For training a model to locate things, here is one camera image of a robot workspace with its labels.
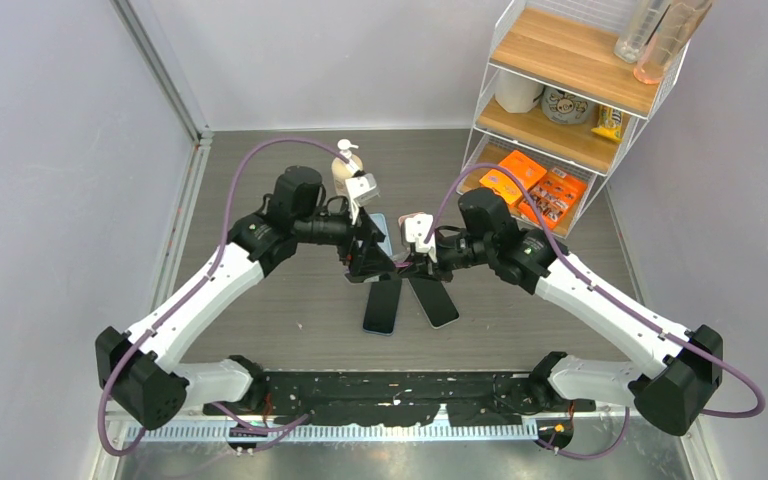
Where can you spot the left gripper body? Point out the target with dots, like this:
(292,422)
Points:
(345,249)

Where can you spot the white wire shelf rack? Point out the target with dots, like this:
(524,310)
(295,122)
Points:
(596,108)

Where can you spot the orange cardboard box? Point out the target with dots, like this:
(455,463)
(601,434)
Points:
(556,193)

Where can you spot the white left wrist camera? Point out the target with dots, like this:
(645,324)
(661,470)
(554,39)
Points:
(361,188)

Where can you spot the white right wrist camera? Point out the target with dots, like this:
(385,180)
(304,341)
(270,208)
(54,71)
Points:
(418,234)

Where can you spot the light blue phone case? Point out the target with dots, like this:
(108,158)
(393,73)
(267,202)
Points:
(380,222)

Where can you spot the white paper roll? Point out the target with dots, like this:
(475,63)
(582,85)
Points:
(517,94)

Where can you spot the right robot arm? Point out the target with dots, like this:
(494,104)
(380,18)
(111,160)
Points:
(671,372)

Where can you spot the black smartphone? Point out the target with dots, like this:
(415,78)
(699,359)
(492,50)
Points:
(435,302)

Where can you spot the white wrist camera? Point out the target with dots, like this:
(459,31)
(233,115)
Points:
(361,188)
(418,234)

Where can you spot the cream lotion pump bottle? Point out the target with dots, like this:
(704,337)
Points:
(344,166)

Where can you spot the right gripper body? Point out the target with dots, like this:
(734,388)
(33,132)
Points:
(459,251)

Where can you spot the clear plastic bottle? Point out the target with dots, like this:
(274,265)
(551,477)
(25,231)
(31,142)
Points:
(639,31)

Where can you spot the yellow snack packet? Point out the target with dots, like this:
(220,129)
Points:
(610,124)

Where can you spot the pink phone case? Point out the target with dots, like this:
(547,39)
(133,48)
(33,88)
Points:
(402,220)

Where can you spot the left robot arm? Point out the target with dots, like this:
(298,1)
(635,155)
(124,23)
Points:
(141,369)

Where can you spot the dark phone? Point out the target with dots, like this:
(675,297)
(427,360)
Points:
(408,268)

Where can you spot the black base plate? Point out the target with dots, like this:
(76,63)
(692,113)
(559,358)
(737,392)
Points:
(401,399)

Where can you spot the cartoon printed tin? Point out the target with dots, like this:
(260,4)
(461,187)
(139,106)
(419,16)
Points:
(565,108)

